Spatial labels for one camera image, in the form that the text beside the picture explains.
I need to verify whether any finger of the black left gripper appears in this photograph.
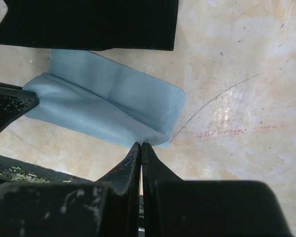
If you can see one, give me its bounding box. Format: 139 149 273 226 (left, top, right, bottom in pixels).
0 82 39 133

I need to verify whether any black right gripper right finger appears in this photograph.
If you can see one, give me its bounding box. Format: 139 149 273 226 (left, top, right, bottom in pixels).
142 143 292 237

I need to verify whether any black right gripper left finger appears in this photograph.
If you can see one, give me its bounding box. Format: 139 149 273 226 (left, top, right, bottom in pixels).
0 143 141 237

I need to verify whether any light blue lens cloth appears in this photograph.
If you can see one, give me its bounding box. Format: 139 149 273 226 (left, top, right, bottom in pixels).
23 49 185 147

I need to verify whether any black glasses case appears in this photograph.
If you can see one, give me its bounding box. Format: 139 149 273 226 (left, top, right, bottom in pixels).
0 0 179 51

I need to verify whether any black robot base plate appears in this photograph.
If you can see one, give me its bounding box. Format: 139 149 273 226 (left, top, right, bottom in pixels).
0 155 93 185

